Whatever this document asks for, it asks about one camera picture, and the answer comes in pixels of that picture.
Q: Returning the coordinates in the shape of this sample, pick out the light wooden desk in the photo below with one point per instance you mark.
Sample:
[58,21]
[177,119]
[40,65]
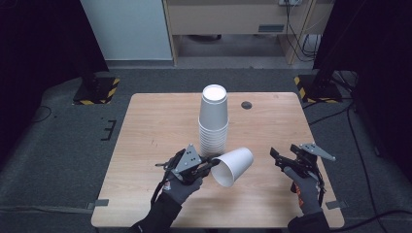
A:
[226,19]

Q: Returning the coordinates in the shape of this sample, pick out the grey tape strip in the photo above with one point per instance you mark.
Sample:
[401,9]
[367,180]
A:
[98,203]
[336,205]

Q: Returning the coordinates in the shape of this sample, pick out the white paper cup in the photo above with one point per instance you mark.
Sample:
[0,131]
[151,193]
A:
[231,166]

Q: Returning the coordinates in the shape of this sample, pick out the person's left hand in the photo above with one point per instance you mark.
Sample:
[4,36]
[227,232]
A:
[181,191]

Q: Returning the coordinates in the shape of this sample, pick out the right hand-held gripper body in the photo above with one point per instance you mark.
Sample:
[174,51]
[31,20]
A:
[307,158]

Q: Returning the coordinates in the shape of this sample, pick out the striped black stand base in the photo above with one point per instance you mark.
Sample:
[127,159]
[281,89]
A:
[319,90]
[97,90]

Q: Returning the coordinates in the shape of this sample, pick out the white panel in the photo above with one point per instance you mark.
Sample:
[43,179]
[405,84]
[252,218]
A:
[126,29]

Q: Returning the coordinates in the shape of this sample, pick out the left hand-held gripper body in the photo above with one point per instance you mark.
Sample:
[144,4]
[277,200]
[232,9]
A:
[188,161]

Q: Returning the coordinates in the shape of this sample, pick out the dark round table grommet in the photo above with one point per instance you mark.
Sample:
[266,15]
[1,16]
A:
[246,105]

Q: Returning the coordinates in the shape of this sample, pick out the stack of white cups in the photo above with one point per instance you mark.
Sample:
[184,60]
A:
[213,119]

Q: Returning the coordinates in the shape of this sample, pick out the person's right hand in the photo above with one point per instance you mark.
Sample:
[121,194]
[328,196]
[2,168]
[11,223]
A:
[306,191]

